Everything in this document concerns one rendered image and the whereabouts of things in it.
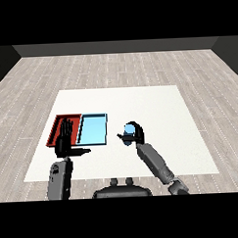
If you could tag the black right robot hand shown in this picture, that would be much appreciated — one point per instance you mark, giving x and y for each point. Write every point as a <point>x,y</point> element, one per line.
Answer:
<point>139,134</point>

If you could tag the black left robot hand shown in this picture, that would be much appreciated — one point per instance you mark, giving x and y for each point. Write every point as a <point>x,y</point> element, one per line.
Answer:
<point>62,142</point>

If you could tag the small blue can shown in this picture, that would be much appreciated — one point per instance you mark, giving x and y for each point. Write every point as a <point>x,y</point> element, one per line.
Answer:
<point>128,130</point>

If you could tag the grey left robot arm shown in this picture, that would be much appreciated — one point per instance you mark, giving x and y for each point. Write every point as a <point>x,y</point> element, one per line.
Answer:
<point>60,180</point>

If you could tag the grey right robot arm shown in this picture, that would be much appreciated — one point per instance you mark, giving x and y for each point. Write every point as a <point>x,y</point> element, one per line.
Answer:
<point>160,168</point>

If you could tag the red shallow open box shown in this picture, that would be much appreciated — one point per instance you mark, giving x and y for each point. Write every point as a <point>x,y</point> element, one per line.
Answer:
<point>58,127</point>

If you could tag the light blue shallow open box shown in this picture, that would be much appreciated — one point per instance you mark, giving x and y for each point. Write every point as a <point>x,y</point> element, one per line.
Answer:
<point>92,129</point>

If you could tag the dark grey robot body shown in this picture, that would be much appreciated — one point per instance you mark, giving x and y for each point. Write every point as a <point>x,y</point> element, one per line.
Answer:
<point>122,190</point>

